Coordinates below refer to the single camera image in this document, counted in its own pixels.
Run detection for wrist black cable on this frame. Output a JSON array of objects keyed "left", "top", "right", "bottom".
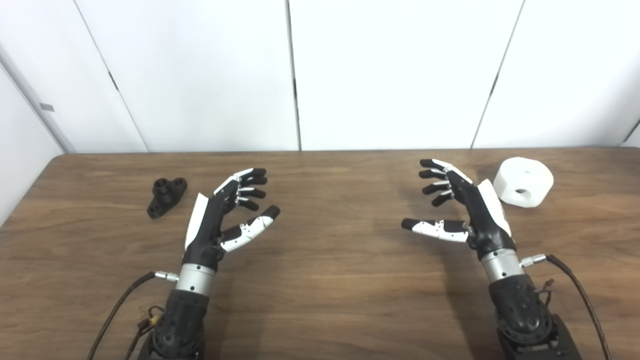
[
  {"left": 86, "top": 270, "right": 180, "bottom": 360},
  {"left": 520, "top": 253, "right": 612, "bottom": 360}
]

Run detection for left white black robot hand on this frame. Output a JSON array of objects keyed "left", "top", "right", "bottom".
[{"left": 175, "top": 167, "right": 281, "bottom": 297}]

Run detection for right wrist thin wires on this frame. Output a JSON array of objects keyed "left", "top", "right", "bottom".
[{"left": 535, "top": 278, "right": 556, "bottom": 306}]

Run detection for round white piece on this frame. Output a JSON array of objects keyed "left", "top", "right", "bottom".
[{"left": 492, "top": 157, "right": 555, "bottom": 208}]

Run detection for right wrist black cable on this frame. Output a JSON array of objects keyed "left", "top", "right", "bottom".
[{"left": 520, "top": 253, "right": 612, "bottom": 360}]

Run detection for wrist thin wires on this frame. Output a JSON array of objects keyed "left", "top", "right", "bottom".
[
  {"left": 125, "top": 306, "right": 166, "bottom": 360},
  {"left": 535, "top": 278, "right": 556, "bottom": 306}
]

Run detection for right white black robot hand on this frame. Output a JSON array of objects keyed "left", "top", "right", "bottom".
[{"left": 401, "top": 158, "right": 525, "bottom": 284}]

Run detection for black flanged holder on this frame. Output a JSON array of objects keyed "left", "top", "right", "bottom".
[{"left": 146, "top": 177, "right": 188, "bottom": 219}]

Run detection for left wrist thin wires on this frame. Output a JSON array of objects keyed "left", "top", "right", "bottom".
[{"left": 125, "top": 306, "right": 166, "bottom": 360}]

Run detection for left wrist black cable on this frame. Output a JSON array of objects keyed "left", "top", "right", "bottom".
[{"left": 86, "top": 270, "right": 180, "bottom": 360}]

